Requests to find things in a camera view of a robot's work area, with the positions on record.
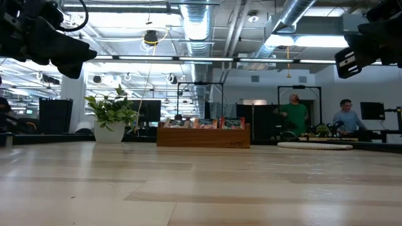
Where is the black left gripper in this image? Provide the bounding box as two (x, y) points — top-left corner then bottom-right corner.
(0, 9), (98, 68)

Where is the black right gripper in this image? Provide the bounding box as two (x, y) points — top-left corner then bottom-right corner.
(344, 18), (402, 68)

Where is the red strawberry tea bag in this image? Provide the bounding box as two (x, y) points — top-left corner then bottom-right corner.
(219, 116), (246, 131)

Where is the wooden compartment tea box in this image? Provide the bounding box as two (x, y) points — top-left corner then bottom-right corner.
(156, 122), (251, 149)

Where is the large black panel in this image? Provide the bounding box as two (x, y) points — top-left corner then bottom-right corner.
(38, 98), (73, 135)

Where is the black computer monitor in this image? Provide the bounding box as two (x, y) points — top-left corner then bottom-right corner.
(360, 101), (386, 121)
(130, 99), (162, 128)

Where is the person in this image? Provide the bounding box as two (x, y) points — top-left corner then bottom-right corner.
(332, 99), (367, 135)
(273, 93), (310, 136)
(0, 96), (13, 129)

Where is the black ceiling device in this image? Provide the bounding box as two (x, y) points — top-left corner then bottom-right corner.
(143, 30), (160, 47)

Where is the black office chair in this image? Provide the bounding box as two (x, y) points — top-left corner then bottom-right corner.
(17, 117), (43, 135)

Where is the green plant in white pot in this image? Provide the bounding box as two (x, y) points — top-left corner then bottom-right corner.
(84, 83), (139, 144)

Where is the small green background plant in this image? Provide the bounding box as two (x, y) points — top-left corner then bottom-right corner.
(315, 124), (332, 138)

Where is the grey metal cylinder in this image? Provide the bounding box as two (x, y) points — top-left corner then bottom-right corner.
(0, 131), (16, 148)

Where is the dark partition screen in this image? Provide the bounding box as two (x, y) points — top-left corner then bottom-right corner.
(235, 103), (293, 139)

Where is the long ceiling light strip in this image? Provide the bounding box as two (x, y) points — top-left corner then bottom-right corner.
(94, 55), (383, 66)

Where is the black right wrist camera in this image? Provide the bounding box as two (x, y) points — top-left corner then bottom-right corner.
(334, 46), (378, 79)

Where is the black left camera cable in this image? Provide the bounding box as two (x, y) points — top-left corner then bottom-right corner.
(56, 0), (90, 33)

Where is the silver round ventilation duct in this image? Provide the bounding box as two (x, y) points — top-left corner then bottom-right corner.
(251, 0), (318, 59)
(178, 0), (217, 57)

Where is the black metal gantry frame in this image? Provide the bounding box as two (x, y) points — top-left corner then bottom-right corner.
(277, 85), (322, 126)
(177, 82), (224, 122)

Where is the yellow hanging cord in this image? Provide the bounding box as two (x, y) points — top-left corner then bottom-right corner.
(285, 46), (292, 78)

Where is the black aluminium rig frame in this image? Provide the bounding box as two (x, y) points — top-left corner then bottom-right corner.
(0, 133), (402, 154)

